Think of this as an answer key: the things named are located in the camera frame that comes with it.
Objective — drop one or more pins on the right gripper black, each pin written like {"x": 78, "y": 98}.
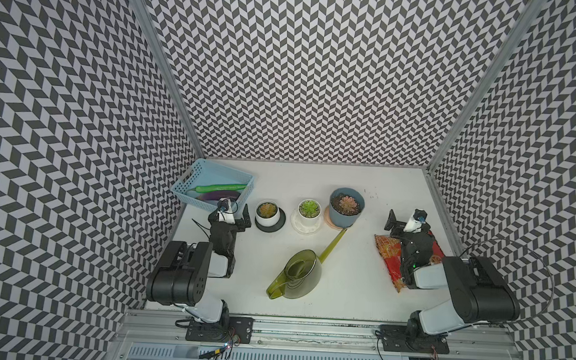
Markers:
{"x": 391, "y": 222}

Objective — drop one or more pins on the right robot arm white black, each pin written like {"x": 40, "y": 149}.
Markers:
{"x": 477, "y": 291}

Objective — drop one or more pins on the green succulent white pot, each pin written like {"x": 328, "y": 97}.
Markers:
{"x": 309, "y": 208}

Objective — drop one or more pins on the red cookie snack bag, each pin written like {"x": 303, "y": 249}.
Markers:
{"x": 389, "y": 249}

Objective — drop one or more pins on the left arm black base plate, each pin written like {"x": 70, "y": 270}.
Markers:
{"x": 231, "y": 329}

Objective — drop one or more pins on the aluminium front rail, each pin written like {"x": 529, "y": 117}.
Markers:
{"x": 154, "y": 335}

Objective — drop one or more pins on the yellow succulent white pot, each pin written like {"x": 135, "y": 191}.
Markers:
{"x": 267, "y": 214}

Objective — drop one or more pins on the white round saucer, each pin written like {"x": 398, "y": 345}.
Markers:
{"x": 305, "y": 226}

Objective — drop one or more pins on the pink succulent blue pot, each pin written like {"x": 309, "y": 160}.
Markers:
{"x": 345, "y": 207}

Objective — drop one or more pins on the green transparent watering can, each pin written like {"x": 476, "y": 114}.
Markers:
{"x": 302, "y": 273}

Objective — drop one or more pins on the black round saucer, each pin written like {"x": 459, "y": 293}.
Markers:
{"x": 279, "y": 223}

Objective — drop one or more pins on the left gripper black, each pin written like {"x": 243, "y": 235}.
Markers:
{"x": 240, "y": 225}

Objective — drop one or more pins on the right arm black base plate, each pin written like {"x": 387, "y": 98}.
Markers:
{"x": 396, "y": 339}

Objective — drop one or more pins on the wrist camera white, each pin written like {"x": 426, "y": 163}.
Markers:
{"x": 227, "y": 209}
{"x": 416, "y": 221}

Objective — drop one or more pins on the green toy chili pepper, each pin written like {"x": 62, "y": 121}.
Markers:
{"x": 215, "y": 187}

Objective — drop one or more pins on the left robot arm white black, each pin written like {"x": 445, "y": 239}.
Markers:
{"x": 179, "y": 279}

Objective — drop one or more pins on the terracotta round saucer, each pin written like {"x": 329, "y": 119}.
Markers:
{"x": 328, "y": 221}

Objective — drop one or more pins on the purple toy eggplant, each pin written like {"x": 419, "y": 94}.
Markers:
{"x": 217, "y": 195}

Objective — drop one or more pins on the light blue plastic basket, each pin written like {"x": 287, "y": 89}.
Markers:
{"x": 206, "y": 182}

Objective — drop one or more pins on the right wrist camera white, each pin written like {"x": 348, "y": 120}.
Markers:
{"x": 416, "y": 221}

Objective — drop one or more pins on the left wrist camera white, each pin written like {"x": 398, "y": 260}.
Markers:
{"x": 227, "y": 209}

